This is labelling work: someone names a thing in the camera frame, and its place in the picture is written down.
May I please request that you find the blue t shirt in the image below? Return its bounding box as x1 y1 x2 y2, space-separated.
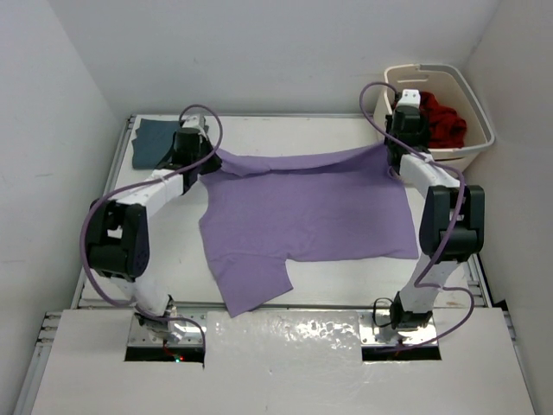
131 118 179 170

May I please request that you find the lavender garment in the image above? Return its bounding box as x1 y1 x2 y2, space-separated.
200 144 419 316

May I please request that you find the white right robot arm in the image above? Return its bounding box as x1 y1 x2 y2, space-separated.
385 104 485 330

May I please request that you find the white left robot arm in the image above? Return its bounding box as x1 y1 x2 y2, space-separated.
84 123 221 342

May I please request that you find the red garment in basket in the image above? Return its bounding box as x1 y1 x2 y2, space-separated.
419 92 467 150

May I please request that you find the cream perforated laundry basket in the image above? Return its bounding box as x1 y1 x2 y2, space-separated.
384 63 495 172

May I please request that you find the white front cover panel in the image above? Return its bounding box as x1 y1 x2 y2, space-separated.
33 309 533 414

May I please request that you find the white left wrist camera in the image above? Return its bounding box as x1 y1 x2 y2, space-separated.
179 114 208 136

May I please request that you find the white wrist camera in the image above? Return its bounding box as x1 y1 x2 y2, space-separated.
396 89 422 109
179 114 208 136

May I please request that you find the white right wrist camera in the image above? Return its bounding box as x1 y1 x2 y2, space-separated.
396 89 422 109

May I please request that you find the aluminium table edge rail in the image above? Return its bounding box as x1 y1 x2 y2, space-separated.
70 114 137 310

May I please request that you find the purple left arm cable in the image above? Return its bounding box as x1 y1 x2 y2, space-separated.
79 103 225 349

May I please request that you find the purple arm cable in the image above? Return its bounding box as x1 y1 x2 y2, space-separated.
359 81 475 349
79 103 225 349

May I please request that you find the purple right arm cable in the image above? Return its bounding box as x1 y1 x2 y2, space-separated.
359 81 475 349

